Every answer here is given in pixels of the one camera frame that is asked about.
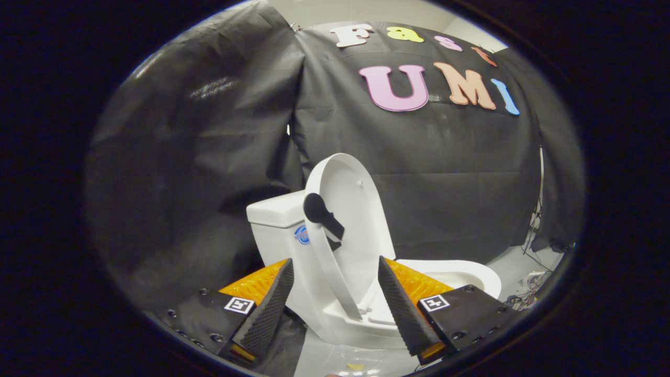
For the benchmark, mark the thin black stand pole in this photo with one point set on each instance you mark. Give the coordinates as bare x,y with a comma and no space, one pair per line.
539,199

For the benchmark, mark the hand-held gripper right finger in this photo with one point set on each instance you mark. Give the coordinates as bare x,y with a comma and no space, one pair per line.
400,309

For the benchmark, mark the yellow black floor tape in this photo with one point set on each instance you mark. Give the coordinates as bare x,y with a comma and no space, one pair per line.
356,366

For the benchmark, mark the white toilet seat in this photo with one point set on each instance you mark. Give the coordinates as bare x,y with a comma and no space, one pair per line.
471,272

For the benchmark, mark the black backdrop cloth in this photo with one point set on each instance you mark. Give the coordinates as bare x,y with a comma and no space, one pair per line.
209,157

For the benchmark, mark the white ceramic toilet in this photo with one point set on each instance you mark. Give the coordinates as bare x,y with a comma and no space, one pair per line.
277,217

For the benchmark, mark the white toilet lid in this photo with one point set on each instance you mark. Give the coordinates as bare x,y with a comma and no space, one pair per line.
350,220

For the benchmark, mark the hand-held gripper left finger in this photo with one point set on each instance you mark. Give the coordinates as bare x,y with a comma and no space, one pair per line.
267,311

